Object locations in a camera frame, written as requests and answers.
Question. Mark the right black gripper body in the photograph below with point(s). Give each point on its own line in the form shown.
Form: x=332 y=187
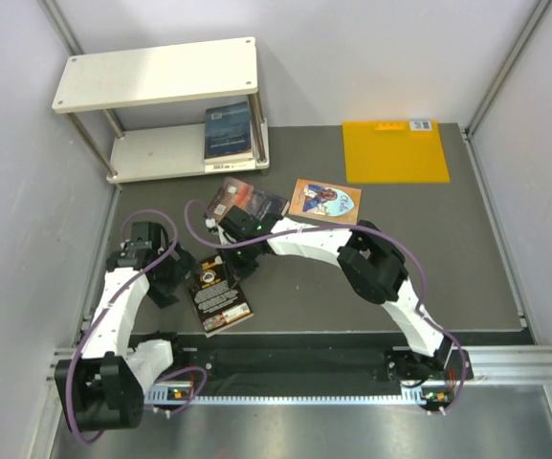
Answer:
x=236 y=253

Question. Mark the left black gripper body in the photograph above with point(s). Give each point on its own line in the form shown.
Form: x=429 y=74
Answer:
x=172 y=274

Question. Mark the black treehouse paperback book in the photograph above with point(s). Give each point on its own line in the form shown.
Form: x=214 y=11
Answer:
x=217 y=305

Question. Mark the blue hardcover book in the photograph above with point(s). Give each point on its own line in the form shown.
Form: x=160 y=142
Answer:
x=228 y=134

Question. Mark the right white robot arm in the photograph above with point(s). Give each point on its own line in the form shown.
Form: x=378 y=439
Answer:
x=371 y=261

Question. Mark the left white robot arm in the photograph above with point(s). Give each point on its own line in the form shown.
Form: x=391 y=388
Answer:
x=103 y=385

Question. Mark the dark sunset cover book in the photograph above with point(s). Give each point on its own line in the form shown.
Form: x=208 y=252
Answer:
x=255 y=202

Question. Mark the white book with coloured stripes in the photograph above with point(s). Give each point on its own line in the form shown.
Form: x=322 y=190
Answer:
x=230 y=167

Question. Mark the orange illustrated children's book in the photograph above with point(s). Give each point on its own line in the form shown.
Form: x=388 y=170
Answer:
x=325 y=202

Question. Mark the yellow file folder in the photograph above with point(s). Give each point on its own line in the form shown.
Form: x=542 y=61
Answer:
x=394 y=152

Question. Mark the white two-tier shelf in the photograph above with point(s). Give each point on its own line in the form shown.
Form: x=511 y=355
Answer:
x=92 y=87

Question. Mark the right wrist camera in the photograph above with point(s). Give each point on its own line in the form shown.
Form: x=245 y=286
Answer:
x=211 y=225

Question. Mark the grey slotted cable duct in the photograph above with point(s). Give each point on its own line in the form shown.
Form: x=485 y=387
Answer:
x=405 y=397

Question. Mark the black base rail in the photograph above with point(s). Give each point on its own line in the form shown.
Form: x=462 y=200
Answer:
x=307 y=364

